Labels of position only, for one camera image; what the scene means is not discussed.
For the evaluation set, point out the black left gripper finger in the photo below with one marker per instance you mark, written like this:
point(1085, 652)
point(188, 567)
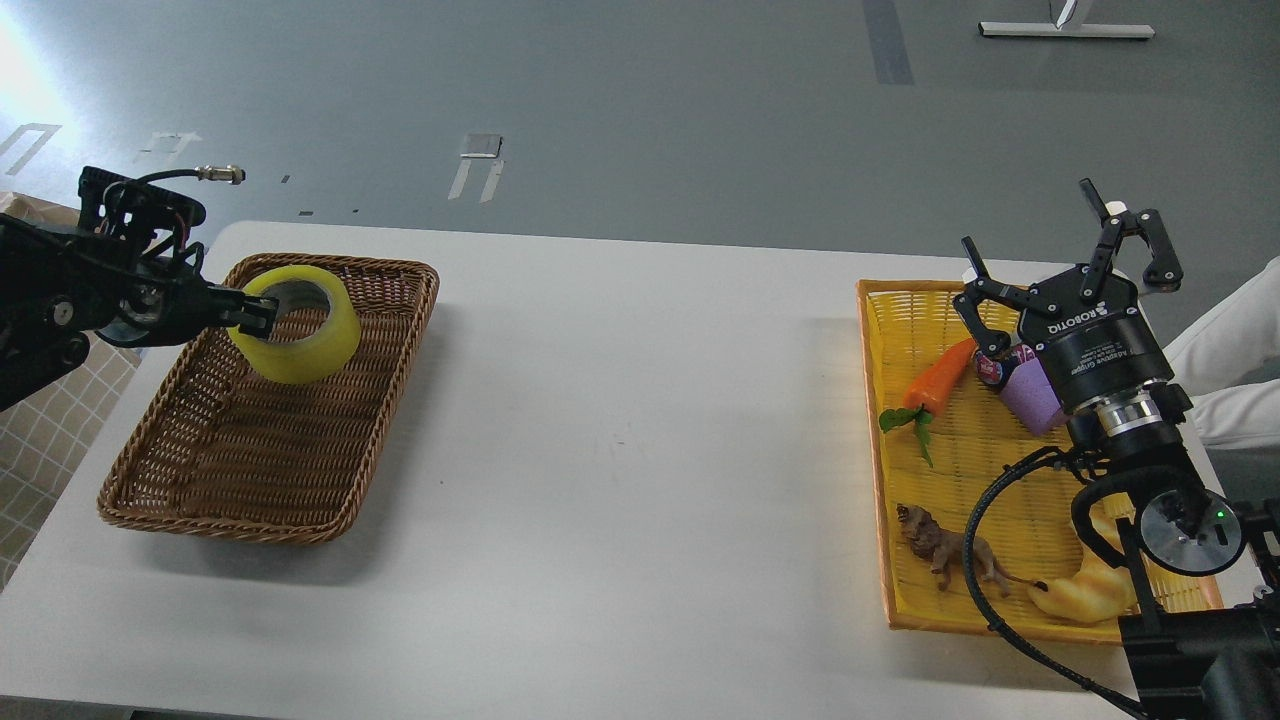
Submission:
point(250, 304)
point(254, 325)

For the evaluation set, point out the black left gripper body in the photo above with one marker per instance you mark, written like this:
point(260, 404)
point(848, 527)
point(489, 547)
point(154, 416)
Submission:
point(158, 315)

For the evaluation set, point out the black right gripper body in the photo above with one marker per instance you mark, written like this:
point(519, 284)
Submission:
point(1091, 348)

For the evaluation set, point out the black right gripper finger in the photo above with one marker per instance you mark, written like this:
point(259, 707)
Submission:
point(982, 289)
point(1162, 274)

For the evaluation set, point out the yellow tape roll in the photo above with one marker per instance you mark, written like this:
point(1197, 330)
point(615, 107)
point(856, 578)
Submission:
point(316, 330)

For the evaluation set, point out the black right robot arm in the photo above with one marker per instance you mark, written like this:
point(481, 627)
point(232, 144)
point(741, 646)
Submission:
point(1141, 499)

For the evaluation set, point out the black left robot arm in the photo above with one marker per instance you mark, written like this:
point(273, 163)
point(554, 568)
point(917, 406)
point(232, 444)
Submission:
point(127, 272)

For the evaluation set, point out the small pink black can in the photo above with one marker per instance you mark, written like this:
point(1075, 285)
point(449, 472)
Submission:
point(995, 372)

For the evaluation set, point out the purple foam block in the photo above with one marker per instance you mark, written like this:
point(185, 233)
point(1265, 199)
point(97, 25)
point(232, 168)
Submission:
point(1030, 398)

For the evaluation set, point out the orange toy carrot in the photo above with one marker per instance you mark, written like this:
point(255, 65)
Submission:
point(927, 397)

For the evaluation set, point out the yellow plastic basket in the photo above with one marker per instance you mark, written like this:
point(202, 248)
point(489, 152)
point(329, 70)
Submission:
point(906, 327)

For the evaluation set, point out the white clothed person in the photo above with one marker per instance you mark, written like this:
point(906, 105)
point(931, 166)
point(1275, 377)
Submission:
point(1211, 357)

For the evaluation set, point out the brown wicker basket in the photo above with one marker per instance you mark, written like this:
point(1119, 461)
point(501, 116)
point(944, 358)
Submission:
point(222, 452)

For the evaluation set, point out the beige checkered cloth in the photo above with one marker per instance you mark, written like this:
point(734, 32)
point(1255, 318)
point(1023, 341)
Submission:
point(44, 440)

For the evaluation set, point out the brown toy lion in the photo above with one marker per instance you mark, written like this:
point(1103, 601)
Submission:
point(942, 548)

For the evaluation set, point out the yellow toy croissant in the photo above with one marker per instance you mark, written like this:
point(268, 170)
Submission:
point(1096, 593)

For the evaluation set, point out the grey metal stand base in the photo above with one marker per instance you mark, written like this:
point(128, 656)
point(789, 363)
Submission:
point(1070, 21)

